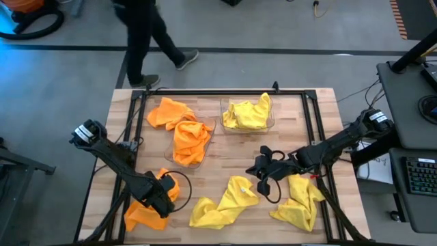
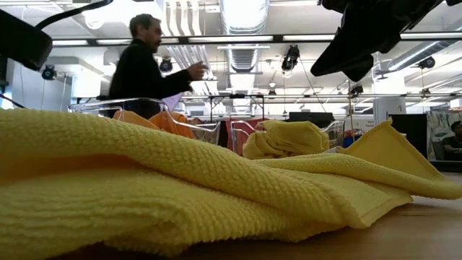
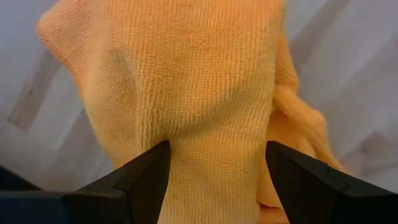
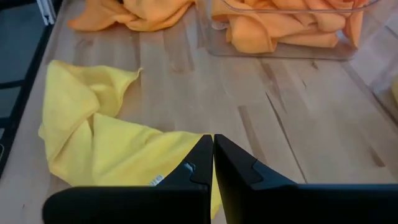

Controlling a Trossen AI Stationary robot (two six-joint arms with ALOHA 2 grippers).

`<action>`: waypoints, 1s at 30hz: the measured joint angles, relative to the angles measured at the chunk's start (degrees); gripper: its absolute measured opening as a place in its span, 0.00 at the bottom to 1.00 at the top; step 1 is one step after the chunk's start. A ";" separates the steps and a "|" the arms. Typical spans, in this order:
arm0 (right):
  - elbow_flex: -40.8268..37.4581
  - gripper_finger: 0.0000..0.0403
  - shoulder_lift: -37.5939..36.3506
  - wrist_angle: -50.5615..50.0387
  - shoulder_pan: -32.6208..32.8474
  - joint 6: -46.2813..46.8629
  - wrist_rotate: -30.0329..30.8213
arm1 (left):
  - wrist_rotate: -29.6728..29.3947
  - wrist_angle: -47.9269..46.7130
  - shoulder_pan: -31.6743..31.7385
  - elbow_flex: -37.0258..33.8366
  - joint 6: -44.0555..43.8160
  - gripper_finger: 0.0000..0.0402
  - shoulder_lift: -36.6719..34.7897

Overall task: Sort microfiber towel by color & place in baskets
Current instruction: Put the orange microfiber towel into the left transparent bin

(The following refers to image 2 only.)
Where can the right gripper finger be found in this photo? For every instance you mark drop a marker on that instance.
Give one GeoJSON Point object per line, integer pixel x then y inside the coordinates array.
{"type": "Point", "coordinates": [343, 57]}

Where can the yellow microfiber towel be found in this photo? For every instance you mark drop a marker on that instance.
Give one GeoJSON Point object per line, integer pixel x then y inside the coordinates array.
{"type": "Point", "coordinates": [162, 187]}
{"type": "Point", "coordinates": [386, 151]}
{"type": "Point", "coordinates": [299, 135]}
{"type": "Point", "coordinates": [258, 148]}

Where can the orange microfiber towel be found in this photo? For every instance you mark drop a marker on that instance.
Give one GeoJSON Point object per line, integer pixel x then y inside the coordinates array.
{"type": "Point", "coordinates": [173, 124]}
{"type": "Point", "coordinates": [131, 119]}

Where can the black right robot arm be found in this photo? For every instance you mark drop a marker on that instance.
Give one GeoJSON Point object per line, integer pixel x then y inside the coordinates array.
{"type": "Point", "coordinates": [455, 1]}

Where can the white pillar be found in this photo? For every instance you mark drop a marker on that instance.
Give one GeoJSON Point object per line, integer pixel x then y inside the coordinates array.
{"type": "Point", "coordinates": [390, 108]}

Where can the black monitor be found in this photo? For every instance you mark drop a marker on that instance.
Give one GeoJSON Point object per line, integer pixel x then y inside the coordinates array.
{"type": "Point", "coordinates": [310, 119]}

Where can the clear plastic basket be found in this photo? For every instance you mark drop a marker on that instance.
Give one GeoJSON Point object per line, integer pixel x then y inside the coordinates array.
{"type": "Point", "coordinates": [335, 131]}
{"type": "Point", "coordinates": [202, 131]}

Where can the black panel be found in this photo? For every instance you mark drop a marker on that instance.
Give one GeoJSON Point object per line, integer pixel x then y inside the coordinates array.
{"type": "Point", "coordinates": [409, 131]}

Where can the person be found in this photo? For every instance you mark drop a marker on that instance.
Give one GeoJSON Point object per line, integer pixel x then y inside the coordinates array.
{"type": "Point", "coordinates": [144, 72]}
{"type": "Point", "coordinates": [453, 141]}

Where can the red fabric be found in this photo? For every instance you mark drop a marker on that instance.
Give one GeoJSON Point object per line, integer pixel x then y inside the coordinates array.
{"type": "Point", "coordinates": [240, 135]}

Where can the black overhead bar with lights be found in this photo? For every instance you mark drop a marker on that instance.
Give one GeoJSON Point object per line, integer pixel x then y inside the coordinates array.
{"type": "Point", "coordinates": [180, 39]}

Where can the black hanging ceiling camera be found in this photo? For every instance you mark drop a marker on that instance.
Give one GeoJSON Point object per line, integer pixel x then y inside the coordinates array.
{"type": "Point", "coordinates": [356, 89]}
{"type": "Point", "coordinates": [48, 72]}
{"type": "Point", "coordinates": [427, 62]}
{"type": "Point", "coordinates": [166, 65]}
{"type": "Point", "coordinates": [290, 57]}

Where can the silver ribbed ventilation duct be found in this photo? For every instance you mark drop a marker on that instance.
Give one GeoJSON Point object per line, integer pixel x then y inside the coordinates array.
{"type": "Point", "coordinates": [245, 21]}
{"type": "Point", "coordinates": [426, 50]}

